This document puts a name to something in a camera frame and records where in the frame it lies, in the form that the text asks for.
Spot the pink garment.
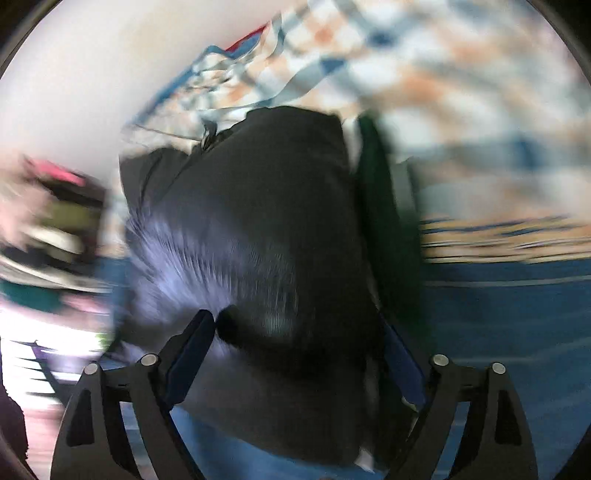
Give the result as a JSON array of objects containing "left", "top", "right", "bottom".
[{"left": 0, "top": 175, "right": 47, "bottom": 245}]

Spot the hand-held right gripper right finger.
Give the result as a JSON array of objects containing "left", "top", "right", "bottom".
[{"left": 381, "top": 323, "right": 539, "bottom": 480}]

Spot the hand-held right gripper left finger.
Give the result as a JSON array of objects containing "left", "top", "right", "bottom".
[{"left": 50, "top": 309, "right": 218, "bottom": 480}]

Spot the pink hanger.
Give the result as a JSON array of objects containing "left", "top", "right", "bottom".
[{"left": 23, "top": 158, "right": 89, "bottom": 186}]

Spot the plaid quilt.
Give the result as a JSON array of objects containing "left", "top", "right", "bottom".
[{"left": 121, "top": 0, "right": 591, "bottom": 264}]

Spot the olive puffer jacket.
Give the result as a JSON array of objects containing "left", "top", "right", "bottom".
[{"left": 39, "top": 200, "right": 101, "bottom": 234}]

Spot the dark green garment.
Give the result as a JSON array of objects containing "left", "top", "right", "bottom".
[{"left": 0, "top": 279, "right": 65, "bottom": 317}]

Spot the black leather jacket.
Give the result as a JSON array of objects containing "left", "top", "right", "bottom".
[{"left": 119, "top": 106, "right": 384, "bottom": 472}]

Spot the red under sheet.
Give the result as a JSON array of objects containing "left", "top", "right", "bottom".
[{"left": 225, "top": 24, "right": 269, "bottom": 52}]

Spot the blue striped bedsheet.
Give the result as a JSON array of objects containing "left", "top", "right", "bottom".
[{"left": 92, "top": 258, "right": 591, "bottom": 480}]

